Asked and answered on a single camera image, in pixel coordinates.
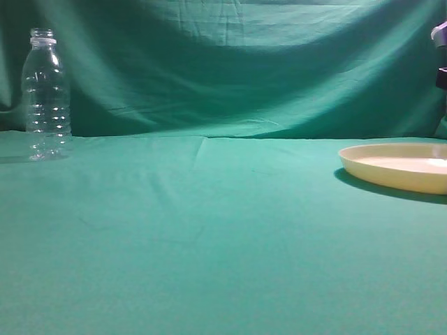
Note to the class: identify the green cloth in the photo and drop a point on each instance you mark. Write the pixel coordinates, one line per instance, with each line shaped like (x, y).
(203, 192)

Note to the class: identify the cream plastic plate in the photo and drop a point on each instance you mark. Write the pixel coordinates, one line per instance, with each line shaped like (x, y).
(417, 167)

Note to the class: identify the clear plastic bottle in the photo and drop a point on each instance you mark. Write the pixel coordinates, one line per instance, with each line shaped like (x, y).
(46, 98)

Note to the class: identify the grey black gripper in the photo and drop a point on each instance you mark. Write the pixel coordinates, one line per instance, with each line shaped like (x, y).
(438, 36)

